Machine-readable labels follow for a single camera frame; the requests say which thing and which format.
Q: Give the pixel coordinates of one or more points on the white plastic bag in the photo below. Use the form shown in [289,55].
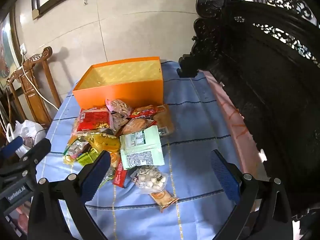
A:
[27,130]

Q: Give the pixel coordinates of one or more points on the orange cardboard box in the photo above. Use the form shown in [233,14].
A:
[125,91]

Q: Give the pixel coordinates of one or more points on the pale green snack packet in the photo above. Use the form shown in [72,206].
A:
[142,150]

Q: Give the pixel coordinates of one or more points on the small orange cracker packet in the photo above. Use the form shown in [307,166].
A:
[163,198]

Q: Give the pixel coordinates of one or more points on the small white wall box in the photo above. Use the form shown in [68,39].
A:
[35,14]

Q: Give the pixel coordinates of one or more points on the pink cloth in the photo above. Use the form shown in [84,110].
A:
[232,120]

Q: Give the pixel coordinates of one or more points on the dark carved wooden furniture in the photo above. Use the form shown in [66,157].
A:
[262,80]

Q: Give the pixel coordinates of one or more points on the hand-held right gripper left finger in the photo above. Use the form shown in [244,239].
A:
[96,175]

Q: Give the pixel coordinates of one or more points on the blue checked tablecloth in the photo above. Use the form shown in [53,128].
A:
[195,130]

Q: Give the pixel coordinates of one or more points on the round biscuit packet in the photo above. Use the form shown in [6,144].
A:
[135,126]

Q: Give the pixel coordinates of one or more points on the pink nut packet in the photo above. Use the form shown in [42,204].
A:
[118,106]

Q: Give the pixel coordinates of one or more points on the red biscuit packet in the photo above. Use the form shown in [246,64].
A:
[146,110]

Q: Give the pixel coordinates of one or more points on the white wall outlet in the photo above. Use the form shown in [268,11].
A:
[23,48]

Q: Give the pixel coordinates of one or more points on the orange pastry packet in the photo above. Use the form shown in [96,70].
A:
[115,158]

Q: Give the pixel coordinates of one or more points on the red snack packet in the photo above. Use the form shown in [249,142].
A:
[95,120]

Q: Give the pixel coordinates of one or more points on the framed painting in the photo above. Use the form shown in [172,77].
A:
[6,55]

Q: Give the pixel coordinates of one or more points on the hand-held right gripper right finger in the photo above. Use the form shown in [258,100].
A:
[225,177]

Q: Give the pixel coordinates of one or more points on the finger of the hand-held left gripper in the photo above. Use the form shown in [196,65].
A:
[37,152]
[12,145]

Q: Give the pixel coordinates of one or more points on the yellow translucent snack packet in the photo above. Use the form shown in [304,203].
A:
[105,142]

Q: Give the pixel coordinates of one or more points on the clear bag of white candies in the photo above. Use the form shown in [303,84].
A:
[150,178]

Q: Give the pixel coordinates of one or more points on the lime green snack packet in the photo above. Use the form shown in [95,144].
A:
[87,157]

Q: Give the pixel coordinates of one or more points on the small labelled snack packet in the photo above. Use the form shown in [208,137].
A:
[75,146]

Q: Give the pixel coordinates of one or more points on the carved wooden chair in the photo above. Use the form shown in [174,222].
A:
[32,97]

